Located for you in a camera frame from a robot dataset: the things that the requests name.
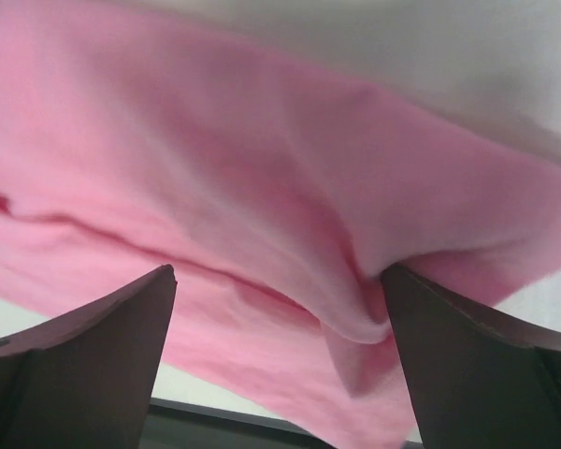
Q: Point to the pink t shirt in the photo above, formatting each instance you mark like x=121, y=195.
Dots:
x=280, y=155

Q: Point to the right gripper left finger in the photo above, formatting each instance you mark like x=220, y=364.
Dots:
x=84, y=379

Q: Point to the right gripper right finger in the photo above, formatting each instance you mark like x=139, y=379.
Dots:
x=477, y=377

